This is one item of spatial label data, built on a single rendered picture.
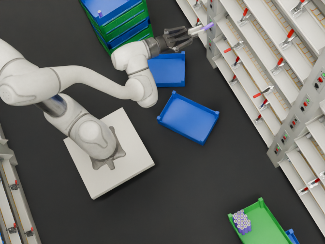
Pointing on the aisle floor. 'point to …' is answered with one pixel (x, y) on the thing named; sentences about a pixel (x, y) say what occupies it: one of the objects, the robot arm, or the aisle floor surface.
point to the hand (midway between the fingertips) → (196, 31)
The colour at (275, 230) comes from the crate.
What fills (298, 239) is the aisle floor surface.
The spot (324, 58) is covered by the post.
